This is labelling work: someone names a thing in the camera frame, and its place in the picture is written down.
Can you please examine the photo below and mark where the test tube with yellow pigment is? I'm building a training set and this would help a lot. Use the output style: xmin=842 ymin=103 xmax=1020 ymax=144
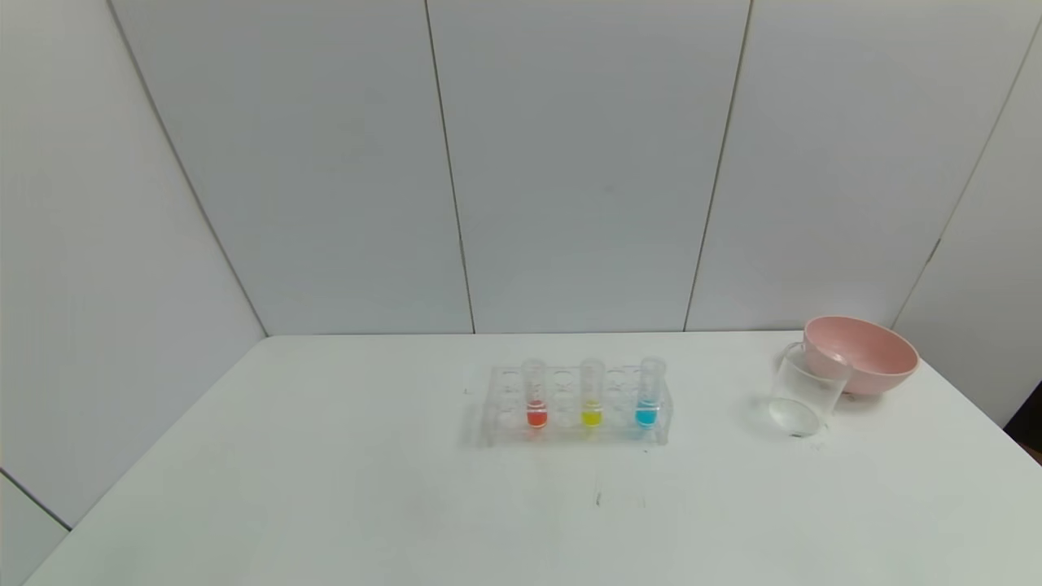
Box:
xmin=580 ymin=358 xmax=606 ymax=428

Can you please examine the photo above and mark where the test tube with blue pigment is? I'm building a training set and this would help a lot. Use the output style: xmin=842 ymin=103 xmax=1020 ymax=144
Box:
xmin=636 ymin=356 xmax=667 ymax=430

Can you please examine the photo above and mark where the test tube with red pigment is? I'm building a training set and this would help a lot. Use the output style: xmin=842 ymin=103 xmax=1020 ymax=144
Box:
xmin=522 ymin=359 xmax=548 ymax=430

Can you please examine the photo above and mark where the clear plastic test tube rack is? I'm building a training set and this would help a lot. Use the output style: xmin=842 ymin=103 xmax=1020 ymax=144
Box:
xmin=479 ymin=364 xmax=673 ymax=447

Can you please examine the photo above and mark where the clear glass beaker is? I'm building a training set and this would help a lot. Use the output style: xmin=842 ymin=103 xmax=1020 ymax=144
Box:
xmin=768 ymin=342 xmax=852 ymax=439

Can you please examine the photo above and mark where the pink bowl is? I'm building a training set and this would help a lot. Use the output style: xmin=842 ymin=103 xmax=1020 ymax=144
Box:
xmin=803 ymin=316 xmax=921 ymax=397

